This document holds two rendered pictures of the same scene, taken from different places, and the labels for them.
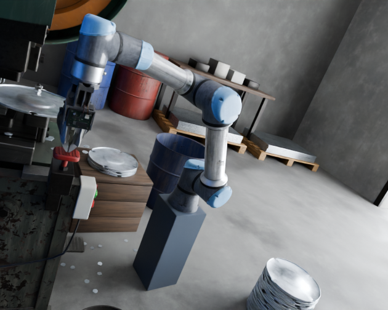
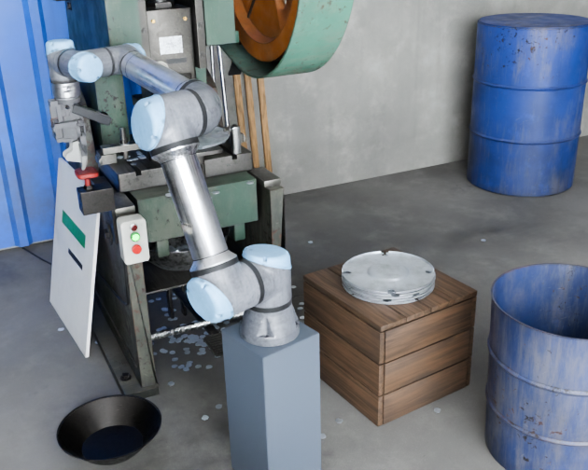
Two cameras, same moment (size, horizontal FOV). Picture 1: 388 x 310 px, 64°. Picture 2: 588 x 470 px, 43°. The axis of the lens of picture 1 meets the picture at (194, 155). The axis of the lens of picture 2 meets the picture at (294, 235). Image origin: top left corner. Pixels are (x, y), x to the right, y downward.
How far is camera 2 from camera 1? 2.27 m
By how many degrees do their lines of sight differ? 86
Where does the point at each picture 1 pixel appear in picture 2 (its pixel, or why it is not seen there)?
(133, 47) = (64, 61)
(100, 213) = (328, 351)
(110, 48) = (53, 65)
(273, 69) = not seen: outside the picture
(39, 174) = not seen: hidden behind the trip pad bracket
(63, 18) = (279, 41)
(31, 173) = not seen: hidden behind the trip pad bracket
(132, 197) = (357, 340)
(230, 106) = (140, 122)
